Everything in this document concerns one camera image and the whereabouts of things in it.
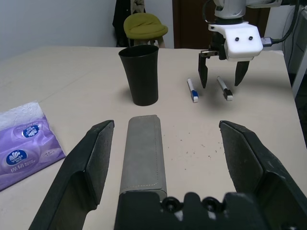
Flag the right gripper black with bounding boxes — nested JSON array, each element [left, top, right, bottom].
[[198, 31, 250, 89]]

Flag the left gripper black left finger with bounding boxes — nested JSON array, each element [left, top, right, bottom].
[[28, 120, 115, 230]]

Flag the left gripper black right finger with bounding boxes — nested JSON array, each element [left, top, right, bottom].
[[219, 120, 307, 230]]

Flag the white pen black cap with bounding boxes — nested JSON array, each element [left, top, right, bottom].
[[217, 76, 234, 101]]

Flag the white pen blue cap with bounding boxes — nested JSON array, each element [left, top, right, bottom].
[[187, 78, 200, 103]]

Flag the grey glasses case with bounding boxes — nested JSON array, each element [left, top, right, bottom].
[[119, 114, 168, 195]]

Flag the purple tissue box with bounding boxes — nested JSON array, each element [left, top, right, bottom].
[[0, 115, 66, 191]]

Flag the black plastic cup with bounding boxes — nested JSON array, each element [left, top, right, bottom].
[[118, 45, 159, 106]]

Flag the white tissue sheet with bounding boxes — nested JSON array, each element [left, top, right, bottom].
[[0, 100, 45, 131]]

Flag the green seat wooden stool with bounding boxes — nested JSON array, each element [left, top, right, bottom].
[[123, 13, 168, 48]]

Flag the beige hanging garment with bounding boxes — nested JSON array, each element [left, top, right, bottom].
[[131, 0, 146, 14]]

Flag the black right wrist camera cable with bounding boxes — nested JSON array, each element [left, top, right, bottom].
[[261, 0, 302, 46]]

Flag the white metal post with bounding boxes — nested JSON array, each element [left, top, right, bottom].
[[291, 11, 307, 98]]

